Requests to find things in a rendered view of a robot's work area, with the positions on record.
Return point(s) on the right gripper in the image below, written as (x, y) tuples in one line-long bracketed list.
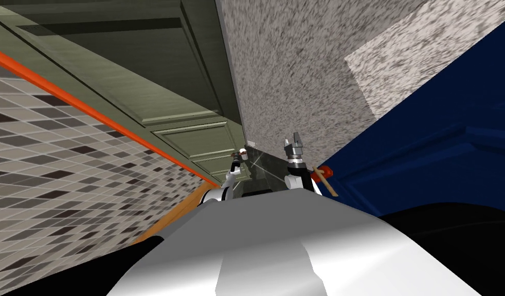
[(294, 149)]

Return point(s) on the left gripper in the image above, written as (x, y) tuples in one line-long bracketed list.
[(236, 164)]

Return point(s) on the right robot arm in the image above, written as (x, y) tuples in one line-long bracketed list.
[(462, 250)]

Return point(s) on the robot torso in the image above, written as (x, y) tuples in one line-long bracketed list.
[(277, 246)]

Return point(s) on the blue panelled door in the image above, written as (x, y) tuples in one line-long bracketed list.
[(441, 144)]

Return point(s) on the green panelled door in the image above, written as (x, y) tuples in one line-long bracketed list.
[(112, 61)]

